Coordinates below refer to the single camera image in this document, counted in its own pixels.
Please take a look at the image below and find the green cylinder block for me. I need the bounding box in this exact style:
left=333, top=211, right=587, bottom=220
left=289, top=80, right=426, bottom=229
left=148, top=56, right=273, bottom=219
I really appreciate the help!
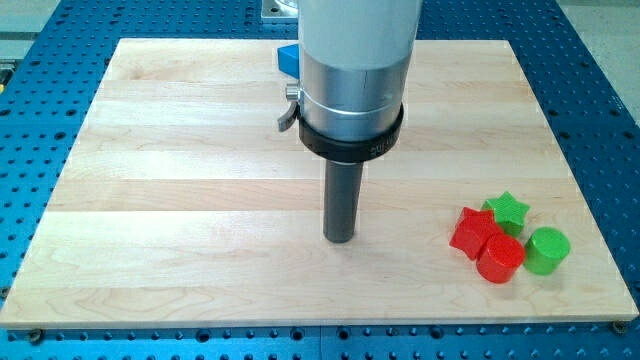
left=523, top=227, right=571, bottom=275

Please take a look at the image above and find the light wooden board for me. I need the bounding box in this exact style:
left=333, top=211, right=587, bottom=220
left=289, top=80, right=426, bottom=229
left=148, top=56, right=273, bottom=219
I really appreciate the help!
left=1, top=39, right=638, bottom=329

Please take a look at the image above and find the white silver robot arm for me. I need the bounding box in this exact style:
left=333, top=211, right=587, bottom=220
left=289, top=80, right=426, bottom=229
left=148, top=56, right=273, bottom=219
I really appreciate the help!
left=278, top=0, right=423, bottom=243

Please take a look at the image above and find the red cylinder block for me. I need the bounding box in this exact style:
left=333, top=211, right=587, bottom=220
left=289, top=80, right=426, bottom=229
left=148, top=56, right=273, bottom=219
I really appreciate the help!
left=476, top=234, right=526, bottom=284

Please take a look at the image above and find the dark grey cylindrical stylus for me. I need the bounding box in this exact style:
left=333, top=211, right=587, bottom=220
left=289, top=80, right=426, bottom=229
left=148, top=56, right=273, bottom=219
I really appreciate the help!
left=323, top=161, right=363, bottom=243

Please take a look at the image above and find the green star block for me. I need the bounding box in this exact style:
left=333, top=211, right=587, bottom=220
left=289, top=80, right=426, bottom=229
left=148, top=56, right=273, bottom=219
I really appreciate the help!
left=481, top=191, right=530, bottom=237

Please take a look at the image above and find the red star block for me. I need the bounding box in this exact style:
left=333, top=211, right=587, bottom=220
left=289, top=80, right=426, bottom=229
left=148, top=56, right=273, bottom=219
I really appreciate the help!
left=449, top=207, right=503, bottom=260

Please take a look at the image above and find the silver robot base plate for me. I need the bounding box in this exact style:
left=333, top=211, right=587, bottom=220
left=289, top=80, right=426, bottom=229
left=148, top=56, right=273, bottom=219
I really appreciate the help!
left=261, top=0, right=298, bottom=23

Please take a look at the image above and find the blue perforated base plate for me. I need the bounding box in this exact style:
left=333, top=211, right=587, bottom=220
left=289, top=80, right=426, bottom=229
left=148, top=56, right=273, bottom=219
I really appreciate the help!
left=1, top=1, right=639, bottom=359

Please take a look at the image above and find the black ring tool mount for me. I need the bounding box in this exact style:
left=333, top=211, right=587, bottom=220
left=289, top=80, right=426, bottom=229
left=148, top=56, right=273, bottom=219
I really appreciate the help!
left=297, top=104, right=404, bottom=163

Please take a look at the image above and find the blue triangle block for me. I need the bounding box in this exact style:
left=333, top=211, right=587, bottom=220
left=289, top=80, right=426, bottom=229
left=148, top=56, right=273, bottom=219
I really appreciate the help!
left=277, top=44, right=300, bottom=79

